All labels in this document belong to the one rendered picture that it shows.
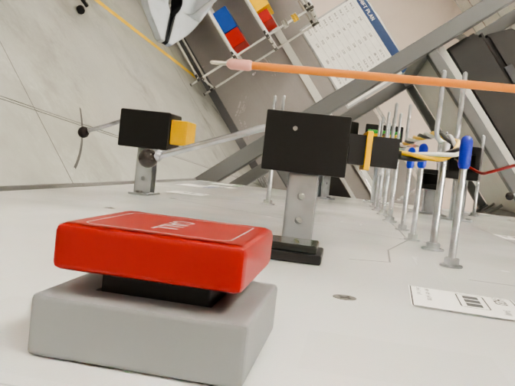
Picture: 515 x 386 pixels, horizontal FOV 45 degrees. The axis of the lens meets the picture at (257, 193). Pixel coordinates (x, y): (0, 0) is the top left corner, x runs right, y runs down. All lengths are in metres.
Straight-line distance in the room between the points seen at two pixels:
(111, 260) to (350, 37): 8.17
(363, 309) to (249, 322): 0.11
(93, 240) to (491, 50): 1.35
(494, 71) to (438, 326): 1.23
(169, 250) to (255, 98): 8.17
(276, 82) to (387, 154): 7.90
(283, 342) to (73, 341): 0.07
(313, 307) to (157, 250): 0.11
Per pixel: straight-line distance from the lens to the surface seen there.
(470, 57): 1.45
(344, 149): 0.41
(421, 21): 8.37
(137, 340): 0.16
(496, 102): 1.46
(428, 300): 0.29
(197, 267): 0.15
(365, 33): 8.31
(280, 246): 0.35
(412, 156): 0.43
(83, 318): 0.16
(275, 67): 0.31
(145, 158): 0.44
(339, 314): 0.24
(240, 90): 8.39
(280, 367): 0.17
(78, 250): 0.16
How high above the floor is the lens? 1.16
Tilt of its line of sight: 9 degrees down
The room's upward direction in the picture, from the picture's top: 59 degrees clockwise
